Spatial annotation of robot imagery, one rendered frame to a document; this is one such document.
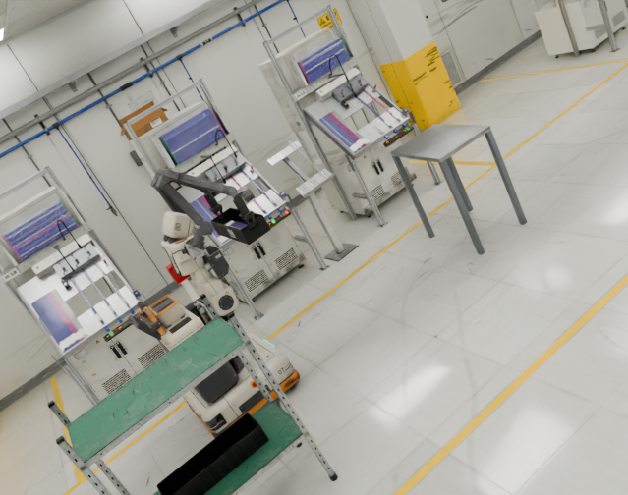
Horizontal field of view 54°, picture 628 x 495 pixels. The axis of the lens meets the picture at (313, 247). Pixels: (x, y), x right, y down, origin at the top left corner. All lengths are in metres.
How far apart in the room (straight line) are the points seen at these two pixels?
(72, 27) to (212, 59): 1.45
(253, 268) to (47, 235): 1.71
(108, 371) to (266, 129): 3.38
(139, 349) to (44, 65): 2.99
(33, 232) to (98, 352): 1.08
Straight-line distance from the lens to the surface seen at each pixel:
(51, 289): 5.26
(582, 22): 8.10
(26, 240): 5.27
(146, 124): 5.69
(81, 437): 3.12
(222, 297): 4.01
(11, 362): 7.05
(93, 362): 5.39
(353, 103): 5.96
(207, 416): 4.01
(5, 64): 6.78
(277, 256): 5.64
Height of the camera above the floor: 2.20
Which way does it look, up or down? 21 degrees down
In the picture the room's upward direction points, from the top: 29 degrees counter-clockwise
